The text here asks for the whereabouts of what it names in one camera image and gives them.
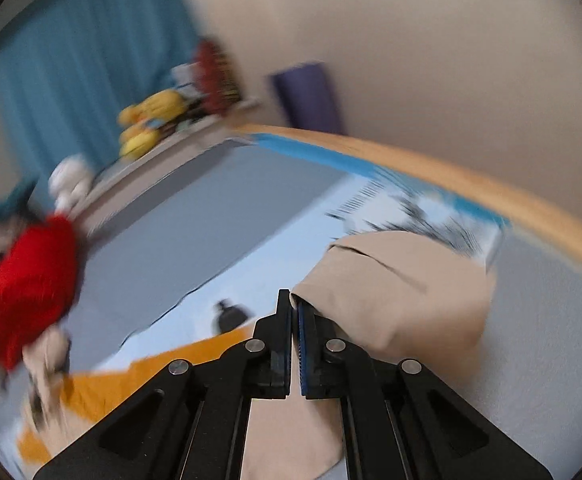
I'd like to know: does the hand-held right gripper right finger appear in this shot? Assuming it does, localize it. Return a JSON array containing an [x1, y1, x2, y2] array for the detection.
[[297, 304, 553, 480]]

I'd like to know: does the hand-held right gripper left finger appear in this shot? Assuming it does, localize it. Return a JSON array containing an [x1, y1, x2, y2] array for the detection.
[[33, 289, 293, 480]]

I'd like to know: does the beige shirt with orange sleeves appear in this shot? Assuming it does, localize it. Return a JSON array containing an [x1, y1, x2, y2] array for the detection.
[[18, 230, 497, 480]]

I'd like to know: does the white headboard shelf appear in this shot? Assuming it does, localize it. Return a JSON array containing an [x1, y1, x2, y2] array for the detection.
[[76, 100, 263, 226]]

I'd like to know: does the purple rolled mat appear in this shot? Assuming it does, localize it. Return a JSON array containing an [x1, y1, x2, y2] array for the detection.
[[270, 61, 347, 136]]

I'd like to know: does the yellow plush toy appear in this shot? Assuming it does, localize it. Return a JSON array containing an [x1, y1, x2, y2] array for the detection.
[[118, 89, 189, 161]]

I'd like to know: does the plush toy in red shirt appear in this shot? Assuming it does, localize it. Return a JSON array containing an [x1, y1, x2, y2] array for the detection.
[[0, 155, 92, 411]]

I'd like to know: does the dark red plush toy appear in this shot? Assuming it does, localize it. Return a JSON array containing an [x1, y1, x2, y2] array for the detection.
[[191, 40, 244, 111]]

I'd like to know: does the blue curtain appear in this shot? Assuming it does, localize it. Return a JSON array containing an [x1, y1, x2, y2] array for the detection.
[[0, 0, 202, 186]]

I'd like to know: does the wooden bed frame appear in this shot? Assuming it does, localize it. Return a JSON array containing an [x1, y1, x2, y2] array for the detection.
[[231, 122, 582, 281]]

